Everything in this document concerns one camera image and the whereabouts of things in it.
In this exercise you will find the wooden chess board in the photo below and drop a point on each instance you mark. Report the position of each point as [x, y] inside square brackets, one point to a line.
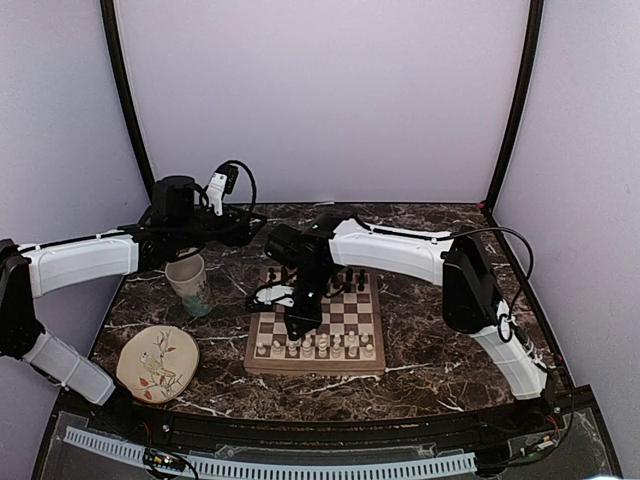
[345, 310]

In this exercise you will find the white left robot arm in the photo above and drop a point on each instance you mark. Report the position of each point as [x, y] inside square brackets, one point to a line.
[45, 287]

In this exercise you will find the right black frame post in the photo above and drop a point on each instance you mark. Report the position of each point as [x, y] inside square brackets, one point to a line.
[521, 89]

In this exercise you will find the black chess rook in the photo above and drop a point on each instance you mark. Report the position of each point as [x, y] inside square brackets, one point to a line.
[272, 277]
[361, 280]

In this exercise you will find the white chess queen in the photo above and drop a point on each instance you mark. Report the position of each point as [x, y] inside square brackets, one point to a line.
[307, 350]

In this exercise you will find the floral ceramic mug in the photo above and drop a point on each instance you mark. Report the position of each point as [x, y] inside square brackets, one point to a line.
[188, 278]

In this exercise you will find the grey slotted cable duct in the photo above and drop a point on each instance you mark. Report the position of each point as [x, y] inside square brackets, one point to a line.
[251, 463]

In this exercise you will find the black front rail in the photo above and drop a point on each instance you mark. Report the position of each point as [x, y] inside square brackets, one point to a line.
[189, 429]

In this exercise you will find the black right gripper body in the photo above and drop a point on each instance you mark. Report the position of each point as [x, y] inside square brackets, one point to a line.
[317, 282]

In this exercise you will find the black frame post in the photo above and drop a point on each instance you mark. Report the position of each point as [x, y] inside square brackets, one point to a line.
[124, 92]
[521, 89]

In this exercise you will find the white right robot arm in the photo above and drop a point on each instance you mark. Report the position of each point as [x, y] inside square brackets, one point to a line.
[472, 302]

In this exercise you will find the left black frame post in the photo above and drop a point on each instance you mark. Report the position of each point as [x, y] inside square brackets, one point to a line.
[124, 92]

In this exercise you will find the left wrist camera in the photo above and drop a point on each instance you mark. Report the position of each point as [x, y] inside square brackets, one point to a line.
[220, 184]

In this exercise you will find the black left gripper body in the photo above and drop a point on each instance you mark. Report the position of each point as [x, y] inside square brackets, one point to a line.
[188, 233]

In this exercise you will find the bird painted ceramic plate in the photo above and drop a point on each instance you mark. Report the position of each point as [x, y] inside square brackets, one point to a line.
[158, 364]

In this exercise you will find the white chess bishop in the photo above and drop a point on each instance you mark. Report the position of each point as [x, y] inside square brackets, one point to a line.
[292, 349]
[336, 348]

